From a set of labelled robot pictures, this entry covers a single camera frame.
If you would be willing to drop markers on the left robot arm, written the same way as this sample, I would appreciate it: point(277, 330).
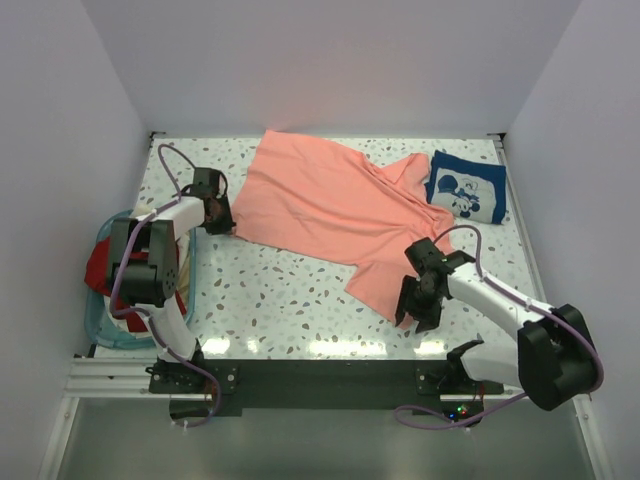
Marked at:
point(172, 337)

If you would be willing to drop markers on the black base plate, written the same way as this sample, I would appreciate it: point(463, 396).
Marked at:
point(213, 401)

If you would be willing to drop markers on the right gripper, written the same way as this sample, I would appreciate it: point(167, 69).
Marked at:
point(408, 285)

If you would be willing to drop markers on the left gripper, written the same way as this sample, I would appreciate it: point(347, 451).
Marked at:
point(227, 225)

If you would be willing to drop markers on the salmon pink t-shirt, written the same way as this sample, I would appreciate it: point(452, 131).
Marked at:
point(318, 198)

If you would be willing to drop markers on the aluminium frame rail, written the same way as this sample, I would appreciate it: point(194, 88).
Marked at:
point(550, 384)

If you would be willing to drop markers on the clear teal plastic bin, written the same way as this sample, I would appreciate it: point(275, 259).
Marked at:
point(101, 328)

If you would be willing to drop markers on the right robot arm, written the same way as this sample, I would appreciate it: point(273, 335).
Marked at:
point(552, 357)

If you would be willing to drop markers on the folded blue printed t-shirt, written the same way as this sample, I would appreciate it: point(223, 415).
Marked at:
point(469, 190)

